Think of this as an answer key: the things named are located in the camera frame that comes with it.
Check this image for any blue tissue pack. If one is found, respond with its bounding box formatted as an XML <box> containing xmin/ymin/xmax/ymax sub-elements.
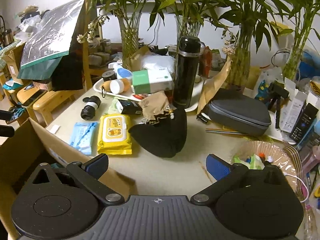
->
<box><xmin>69</xmin><ymin>122</ymin><xmax>99</xmax><ymax>155</ymax></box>

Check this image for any yellow wet wipes pack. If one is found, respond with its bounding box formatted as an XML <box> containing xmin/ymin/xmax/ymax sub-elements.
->
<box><xmin>97</xmin><ymin>114</ymin><xmax>132</xmax><ymax>155</ymax></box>

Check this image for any black trash bag roll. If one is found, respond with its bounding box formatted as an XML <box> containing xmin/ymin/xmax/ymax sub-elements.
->
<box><xmin>80</xmin><ymin>95</ymin><xmax>101</xmax><ymax>120</ymax></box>

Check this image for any black knit beanie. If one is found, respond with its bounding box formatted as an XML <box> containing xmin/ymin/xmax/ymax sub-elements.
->
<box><xmin>129</xmin><ymin>108</ymin><xmax>187</xmax><ymax>158</ymax></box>

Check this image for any black tissue pack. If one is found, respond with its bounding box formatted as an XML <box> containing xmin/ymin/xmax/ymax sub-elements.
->
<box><xmin>116</xmin><ymin>99</ymin><xmax>142</xmax><ymax>115</ymax></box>

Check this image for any beige drawstring pouch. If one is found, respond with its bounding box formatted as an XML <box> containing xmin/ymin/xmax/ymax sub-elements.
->
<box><xmin>138</xmin><ymin>91</ymin><xmax>174</xmax><ymax>125</ymax></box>

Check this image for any green wet wipes pack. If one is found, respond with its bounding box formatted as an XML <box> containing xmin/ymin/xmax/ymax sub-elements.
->
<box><xmin>106</xmin><ymin>98</ymin><xmax>120</xmax><ymax>114</ymax></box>

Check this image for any woven basket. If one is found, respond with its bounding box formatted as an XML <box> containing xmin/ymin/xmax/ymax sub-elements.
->
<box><xmin>231</xmin><ymin>140</ymin><xmax>304</xmax><ymax>203</ymax></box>

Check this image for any grey zip case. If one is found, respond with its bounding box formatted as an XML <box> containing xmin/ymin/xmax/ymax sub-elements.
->
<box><xmin>201</xmin><ymin>88</ymin><xmax>271</xmax><ymax>137</ymax></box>

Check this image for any cardboard box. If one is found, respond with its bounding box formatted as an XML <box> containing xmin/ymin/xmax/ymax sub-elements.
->
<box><xmin>1</xmin><ymin>120</ymin><xmax>135</xmax><ymax>239</ymax></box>

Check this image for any wooden stool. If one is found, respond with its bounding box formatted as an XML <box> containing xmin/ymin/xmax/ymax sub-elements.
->
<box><xmin>27</xmin><ymin>89</ymin><xmax>85</xmax><ymax>126</ymax></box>

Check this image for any brown paper bag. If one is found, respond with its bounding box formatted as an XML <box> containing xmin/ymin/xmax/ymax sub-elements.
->
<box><xmin>197</xmin><ymin>56</ymin><xmax>233</xmax><ymax>115</ymax></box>

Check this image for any orange white pill bottle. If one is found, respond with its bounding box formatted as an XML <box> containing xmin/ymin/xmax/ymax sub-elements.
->
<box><xmin>110</xmin><ymin>78</ymin><xmax>131</xmax><ymax>94</ymax></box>

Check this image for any white plastic tray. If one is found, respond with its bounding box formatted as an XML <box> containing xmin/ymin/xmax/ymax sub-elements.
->
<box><xmin>93</xmin><ymin>75</ymin><xmax>204</xmax><ymax>113</ymax></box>

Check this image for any black thermos bottle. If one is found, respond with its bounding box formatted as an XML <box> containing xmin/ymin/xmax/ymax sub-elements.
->
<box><xmin>172</xmin><ymin>36</ymin><xmax>205</xmax><ymax>109</ymax></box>

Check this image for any black tall box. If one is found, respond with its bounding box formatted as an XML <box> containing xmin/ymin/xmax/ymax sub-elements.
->
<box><xmin>290</xmin><ymin>103</ymin><xmax>318</xmax><ymax>143</ymax></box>

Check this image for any small black round speaker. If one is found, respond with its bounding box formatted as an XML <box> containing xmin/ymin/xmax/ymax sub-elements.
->
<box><xmin>101</xmin><ymin>70</ymin><xmax>117</xmax><ymax>82</ymax></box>

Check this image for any green white box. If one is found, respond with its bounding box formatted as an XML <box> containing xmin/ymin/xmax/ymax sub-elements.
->
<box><xmin>132</xmin><ymin>68</ymin><xmax>174</xmax><ymax>94</ymax></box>

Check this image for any silver green foil bag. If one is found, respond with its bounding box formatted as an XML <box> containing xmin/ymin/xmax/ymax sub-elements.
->
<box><xmin>18</xmin><ymin>0</ymin><xmax>85</xmax><ymax>80</ymax></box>

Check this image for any white plastic bag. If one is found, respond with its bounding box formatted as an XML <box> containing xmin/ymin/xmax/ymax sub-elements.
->
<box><xmin>141</xmin><ymin>54</ymin><xmax>175</xmax><ymax>74</ymax></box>

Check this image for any right glass vase plant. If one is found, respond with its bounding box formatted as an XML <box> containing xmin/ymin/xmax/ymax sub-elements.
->
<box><xmin>219</xmin><ymin>0</ymin><xmax>289</xmax><ymax>93</ymax></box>

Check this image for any glass vase plant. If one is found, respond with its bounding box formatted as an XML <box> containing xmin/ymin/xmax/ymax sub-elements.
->
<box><xmin>77</xmin><ymin>0</ymin><xmax>177</xmax><ymax>71</ymax></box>
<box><xmin>149</xmin><ymin>0</ymin><xmax>223</xmax><ymax>40</ymax></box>
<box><xmin>219</xmin><ymin>0</ymin><xmax>289</xmax><ymax>93</ymax></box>

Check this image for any middle glass vase plant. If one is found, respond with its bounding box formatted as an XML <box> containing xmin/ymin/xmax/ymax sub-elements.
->
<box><xmin>149</xmin><ymin>0</ymin><xmax>223</xmax><ymax>40</ymax></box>

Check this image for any left glass vase plant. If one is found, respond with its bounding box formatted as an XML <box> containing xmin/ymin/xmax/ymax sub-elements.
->
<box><xmin>77</xmin><ymin>0</ymin><xmax>177</xmax><ymax>71</ymax></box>

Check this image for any far right vase plant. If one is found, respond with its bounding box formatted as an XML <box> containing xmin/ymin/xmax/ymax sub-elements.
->
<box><xmin>270</xmin><ymin>0</ymin><xmax>319</xmax><ymax>81</ymax></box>

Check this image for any tan keychain pouch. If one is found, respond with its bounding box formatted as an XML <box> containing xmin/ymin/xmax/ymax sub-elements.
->
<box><xmin>100</xmin><ymin>80</ymin><xmax>112</xmax><ymax>98</ymax></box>

